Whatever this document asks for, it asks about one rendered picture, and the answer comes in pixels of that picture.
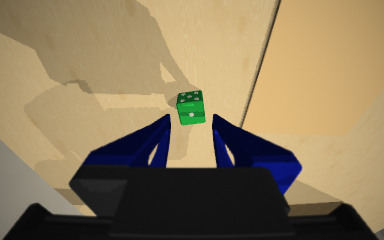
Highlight tan flat mat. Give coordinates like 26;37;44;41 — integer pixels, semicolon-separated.
241;0;384;136

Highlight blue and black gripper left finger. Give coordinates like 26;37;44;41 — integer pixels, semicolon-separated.
81;114;171;167

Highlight green die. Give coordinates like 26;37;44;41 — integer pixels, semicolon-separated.
176;90;206;125

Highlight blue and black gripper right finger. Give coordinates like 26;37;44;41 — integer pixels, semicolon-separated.
212;114;302;195

